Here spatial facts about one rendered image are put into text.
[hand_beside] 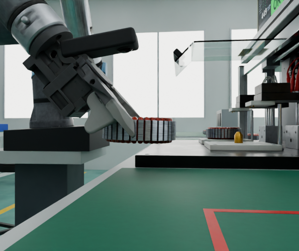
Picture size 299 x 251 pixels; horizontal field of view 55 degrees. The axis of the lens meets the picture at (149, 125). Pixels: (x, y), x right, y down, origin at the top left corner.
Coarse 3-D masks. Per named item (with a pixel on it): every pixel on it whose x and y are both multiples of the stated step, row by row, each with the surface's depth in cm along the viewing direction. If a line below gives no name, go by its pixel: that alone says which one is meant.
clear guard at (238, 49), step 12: (192, 48) 87; (204, 48) 89; (216, 48) 89; (228, 48) 89; (240, 48) 89; (252, 48) 89; (180, 60) 87; (192, 60) 104; (204, 60) 104; (216, 60) 104; (228, 60) 104; (180, 72) 106
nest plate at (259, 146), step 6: (204, 144) 76; (210, 144) 63; (216, 144) 63; (222, 144) 63; (228, 144) 63; (234, 144) 63; (240, 144) 63; (246, 144) 63; (252, 144) 63; (258, 144) 63; (264, 144) 63; (270, 144) 63; (276, 144) 63; (258, 150) 62; (264, 150) 62; (270, 150) 61; (276, 150) 61
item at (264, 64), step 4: (272, 56) 97; (276, 56) 97; (268, 60) 97; (272, 60) 97; (264, 64) 100; (268, 64) 97; (272, 64) 97; (276, 64) 97; (264, 68) 102; (268, 68) 102; (272, 68) 102
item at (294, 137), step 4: (288, 128) 70; (292, 128) 67; (296, 128) 65; (288, 132) 70; (292, 132) 67; (296, 132) 65; (288, 136) 70; (292, 136) 67; (296, 136) 65; (288, 140) 70; (292, 140) 67; (296, 140) 65; (288, 144) 70; (292, 144) 67; (296, 144) 65; (296, 148) 65
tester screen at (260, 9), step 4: (260, 0) 97; (264, 0) 92; (268, 0) 88; (260, 4) 97; (264, 4) 92; (268, 4) 88; (260, 8) 97; (264, 8) 92; (268, 8) 88; (260, 12) 97; (268, 12) 88; (260, 16) 97; (260, 20) 97
